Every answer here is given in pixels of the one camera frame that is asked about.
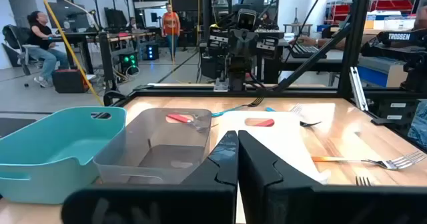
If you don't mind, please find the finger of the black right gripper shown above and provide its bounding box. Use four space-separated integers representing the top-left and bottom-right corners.
228 29 244 57
243 29 260 57

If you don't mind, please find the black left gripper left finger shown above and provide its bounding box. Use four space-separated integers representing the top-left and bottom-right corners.
61 130 240 224

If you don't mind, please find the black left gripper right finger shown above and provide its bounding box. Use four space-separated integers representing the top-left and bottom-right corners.
238 130 427 224

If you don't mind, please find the white plastic bin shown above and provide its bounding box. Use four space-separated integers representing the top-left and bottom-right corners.
213 110 332 185

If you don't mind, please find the teal-handled dark fork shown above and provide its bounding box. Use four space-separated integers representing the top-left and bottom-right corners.
354 175 373 187
265 103 304 115
211 95 266 118

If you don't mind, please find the orange-handled silver fork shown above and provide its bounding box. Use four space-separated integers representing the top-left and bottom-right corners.
311 150 427 171

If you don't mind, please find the person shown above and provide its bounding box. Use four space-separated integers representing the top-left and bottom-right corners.
407 99 427 148
161 3 181 63
26 10 70 88

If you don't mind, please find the black keyboard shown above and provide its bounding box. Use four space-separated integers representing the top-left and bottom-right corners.
289 43 327 59

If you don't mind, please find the black computer tower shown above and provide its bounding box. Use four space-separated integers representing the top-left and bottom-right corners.
118 49 140 77
143 43 160 61

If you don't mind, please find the grey translucent plastic bin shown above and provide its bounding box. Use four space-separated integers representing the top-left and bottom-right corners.
93 107 213 185

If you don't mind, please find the wooden table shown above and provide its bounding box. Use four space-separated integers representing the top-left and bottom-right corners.
106 32 157 51

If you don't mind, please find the red storage rack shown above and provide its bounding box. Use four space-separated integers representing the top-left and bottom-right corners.
325 0 418 27

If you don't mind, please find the black computer monitor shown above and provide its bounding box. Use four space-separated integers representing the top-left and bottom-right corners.
46 0 91 31
103 7 129 30

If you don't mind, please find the silver metal strip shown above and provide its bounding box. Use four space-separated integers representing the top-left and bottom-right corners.
348 66 370 112

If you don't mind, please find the blue and tan box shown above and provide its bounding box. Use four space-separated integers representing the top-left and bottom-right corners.
356 55 410 88

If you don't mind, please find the black desk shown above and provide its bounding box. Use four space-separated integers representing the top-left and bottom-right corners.
43 31 101 75

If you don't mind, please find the black box with orange trim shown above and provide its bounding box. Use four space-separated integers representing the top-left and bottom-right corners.
51 69 91 94

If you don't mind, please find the teal plastic bin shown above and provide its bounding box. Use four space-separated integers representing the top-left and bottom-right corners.
0 106 127 205

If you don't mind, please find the black office chair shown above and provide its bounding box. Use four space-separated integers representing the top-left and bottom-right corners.
1 23 44 77

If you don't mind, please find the black mat with hazard stripes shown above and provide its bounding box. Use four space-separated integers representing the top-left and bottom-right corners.
0 117 37 139

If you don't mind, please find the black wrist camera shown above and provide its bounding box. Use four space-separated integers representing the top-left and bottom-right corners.
236 7 258 31

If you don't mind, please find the black aluminium table frame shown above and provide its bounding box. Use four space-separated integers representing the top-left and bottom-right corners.
115 0 427 151

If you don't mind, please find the black frame foot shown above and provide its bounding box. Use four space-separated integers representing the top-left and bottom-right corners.
103 89 128 107

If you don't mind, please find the yellow cable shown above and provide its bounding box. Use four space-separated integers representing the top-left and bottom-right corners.
35 0 105 107

